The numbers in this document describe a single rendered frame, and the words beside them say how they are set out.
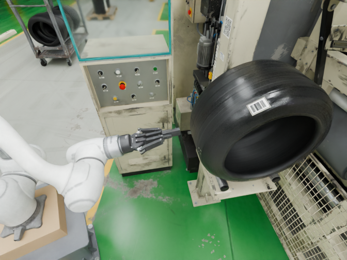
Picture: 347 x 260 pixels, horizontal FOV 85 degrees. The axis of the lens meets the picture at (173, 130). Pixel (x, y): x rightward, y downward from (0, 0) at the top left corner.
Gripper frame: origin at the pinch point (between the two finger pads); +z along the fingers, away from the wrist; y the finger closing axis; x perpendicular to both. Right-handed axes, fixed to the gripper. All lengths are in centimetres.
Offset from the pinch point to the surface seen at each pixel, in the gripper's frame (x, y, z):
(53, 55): 74, 338, -183
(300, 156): 22, -12, 54
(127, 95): 20, 66, -24
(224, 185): 33.7, -10.8, 19.5
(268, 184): 50, -9, 47
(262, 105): -13.8, -10.3, 29.8
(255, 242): 131, -20, 47
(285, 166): 27, -12, 48
